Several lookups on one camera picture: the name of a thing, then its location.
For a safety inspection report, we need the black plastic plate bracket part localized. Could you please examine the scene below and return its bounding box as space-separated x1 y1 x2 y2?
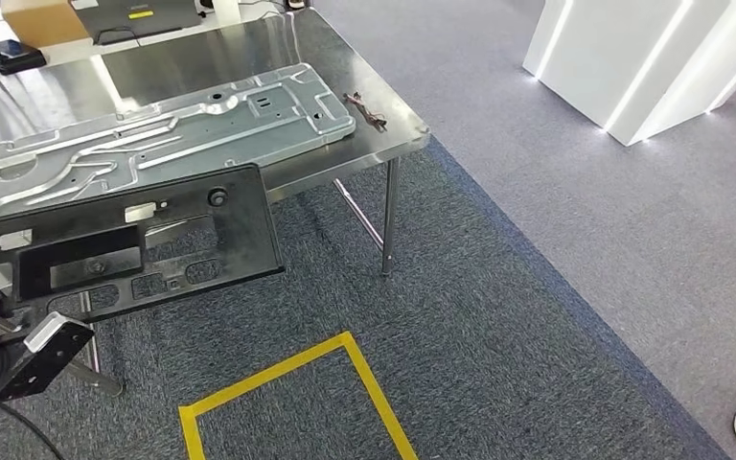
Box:
0 163 286 332

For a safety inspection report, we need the stainless steel workbench table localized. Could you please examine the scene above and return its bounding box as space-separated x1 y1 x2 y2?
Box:
0 6 431 398

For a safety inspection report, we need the black electronic device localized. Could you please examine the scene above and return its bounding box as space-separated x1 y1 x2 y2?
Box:
0 38 47 76

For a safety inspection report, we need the white desk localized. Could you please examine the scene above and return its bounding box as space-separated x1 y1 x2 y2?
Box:
0 0 293 68

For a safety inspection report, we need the stamped grey metal panel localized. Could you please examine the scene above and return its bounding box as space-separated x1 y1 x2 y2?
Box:
0 61 357 220

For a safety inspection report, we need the brown cardboard box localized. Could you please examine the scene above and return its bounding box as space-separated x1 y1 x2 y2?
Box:
0 0 90 49

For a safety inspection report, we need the grey case with yellow label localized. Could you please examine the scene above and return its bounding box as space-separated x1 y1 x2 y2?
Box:
69 0 203 46

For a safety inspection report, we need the white illuminated display plinth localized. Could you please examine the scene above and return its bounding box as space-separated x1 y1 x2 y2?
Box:
521 0 736 148

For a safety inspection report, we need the white stand post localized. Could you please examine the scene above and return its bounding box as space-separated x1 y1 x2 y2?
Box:
212 0 242 27

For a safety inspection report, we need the small brown wire bundle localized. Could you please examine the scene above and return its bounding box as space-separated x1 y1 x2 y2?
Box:
342 90 389 133

